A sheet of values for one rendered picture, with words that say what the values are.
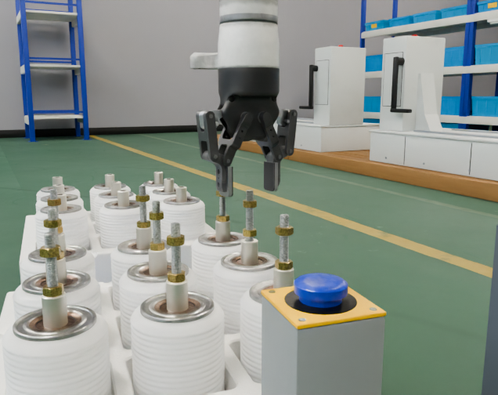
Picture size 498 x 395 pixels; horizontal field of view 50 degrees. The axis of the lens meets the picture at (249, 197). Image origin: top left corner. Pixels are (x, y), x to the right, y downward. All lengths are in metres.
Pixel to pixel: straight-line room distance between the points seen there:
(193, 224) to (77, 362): 0.60
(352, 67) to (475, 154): 1.41
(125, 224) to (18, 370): 0.56
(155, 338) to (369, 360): 0.22
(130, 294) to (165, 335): 0.13
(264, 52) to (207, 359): 0.34
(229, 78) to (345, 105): 3.23
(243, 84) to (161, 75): 6.38
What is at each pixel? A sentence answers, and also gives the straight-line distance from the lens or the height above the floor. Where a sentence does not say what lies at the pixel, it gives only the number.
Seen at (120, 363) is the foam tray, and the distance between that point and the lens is 0.62.
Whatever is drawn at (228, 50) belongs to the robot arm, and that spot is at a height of 0.52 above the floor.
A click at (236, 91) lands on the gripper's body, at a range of 0.63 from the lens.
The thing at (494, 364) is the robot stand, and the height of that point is 0.11.
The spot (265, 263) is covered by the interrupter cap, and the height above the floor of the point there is 0.25.
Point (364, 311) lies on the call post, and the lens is 0.39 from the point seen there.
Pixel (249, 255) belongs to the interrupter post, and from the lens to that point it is 0.68.
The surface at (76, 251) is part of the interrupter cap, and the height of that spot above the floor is 0.25.
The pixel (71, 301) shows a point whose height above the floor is 0.24.
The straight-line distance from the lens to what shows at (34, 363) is 0.52.
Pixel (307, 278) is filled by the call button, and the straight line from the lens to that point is 0.40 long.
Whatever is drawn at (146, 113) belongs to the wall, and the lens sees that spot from 6.94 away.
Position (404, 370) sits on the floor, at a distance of 1.00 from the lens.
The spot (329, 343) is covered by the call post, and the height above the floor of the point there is 0.30.
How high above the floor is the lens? 0.46
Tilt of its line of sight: 11 degrees down
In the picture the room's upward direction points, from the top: straight up
